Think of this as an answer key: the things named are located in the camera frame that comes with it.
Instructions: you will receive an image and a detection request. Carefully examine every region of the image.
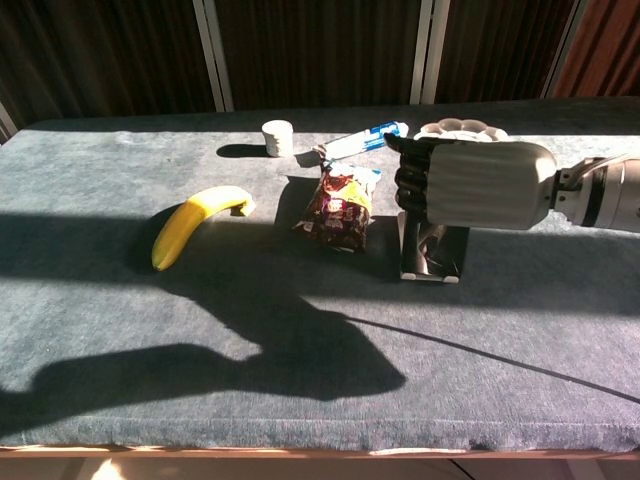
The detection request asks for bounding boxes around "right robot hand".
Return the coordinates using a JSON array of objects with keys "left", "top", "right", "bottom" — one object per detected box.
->
[{"left": 383, "top": 132, "right": 559, "bottom": 232}]

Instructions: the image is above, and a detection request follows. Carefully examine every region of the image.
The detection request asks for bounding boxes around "white plastic phone stand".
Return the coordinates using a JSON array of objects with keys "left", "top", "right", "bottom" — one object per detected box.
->
[{"left": 397, "top": 210, "right": 461, "bottom": 284}]

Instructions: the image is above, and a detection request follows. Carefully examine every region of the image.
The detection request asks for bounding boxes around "white flower-shaped palette tray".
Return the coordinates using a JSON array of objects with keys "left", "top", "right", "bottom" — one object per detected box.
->
[{"left": 412, "top": 117, "right": 512, "bottom": 145}]

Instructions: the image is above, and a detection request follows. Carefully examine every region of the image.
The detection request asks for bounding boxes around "dark brown curtain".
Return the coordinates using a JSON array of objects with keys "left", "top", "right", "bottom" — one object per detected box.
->
[
  {"left": 434, "top": 0, "right": 577, "bottom": 105},
  {"left": 214, "top": 0, "right": 424, "bottom": 113},
  {"left": 0, "top": 0, "right": 217, "bottom": 132}
]

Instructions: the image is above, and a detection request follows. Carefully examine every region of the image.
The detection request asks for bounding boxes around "white blue toothpaste tube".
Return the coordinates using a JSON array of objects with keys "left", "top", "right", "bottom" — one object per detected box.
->
[{"left": 312, "top": 121, "right": 410, "bottom": 160}]

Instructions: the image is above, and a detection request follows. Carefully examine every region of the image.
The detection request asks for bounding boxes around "dark brown snack bag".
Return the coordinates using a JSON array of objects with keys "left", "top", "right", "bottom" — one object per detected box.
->
[{"left": 291, "top": 158, "right": 384, "bottom": 254}]

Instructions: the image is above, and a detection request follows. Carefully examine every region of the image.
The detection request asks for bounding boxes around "orange-brown curtain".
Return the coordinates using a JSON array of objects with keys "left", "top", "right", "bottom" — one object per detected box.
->
[{"left": 552, "top": 0, "right": 640, "bottom": 99}]

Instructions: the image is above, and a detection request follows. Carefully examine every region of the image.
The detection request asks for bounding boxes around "small white ribbed cup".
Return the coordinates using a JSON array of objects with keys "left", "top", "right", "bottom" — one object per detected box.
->
[{"left": 261, "top": 119, "right": 295, "bottom": 159}]

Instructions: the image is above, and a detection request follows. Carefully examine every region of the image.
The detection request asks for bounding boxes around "yellow banana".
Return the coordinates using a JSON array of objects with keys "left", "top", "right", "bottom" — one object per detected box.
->
[{"left": 151, "top": 185, "right": 257, "bottom": 272}]

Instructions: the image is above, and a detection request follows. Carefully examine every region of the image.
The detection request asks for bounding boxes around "grey-blue table cloth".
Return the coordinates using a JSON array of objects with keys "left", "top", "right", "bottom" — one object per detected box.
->
[{"left": 0, "top": 97, "right": 640, "bottom": 454}]

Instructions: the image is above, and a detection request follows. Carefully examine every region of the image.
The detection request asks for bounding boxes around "white frame post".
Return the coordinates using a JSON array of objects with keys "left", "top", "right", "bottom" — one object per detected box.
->
[
  {"left": 540, "top": 0, "right": 588, "bottom": 99},
  {"left": 0, "top": 99, "right": 19, "bottom": 145},
  {"left": 192, "top": 0, "right": 235, "bottom": 113},
  {"left": 409, "top": 0, "right": 451, "bottom": 106}
]

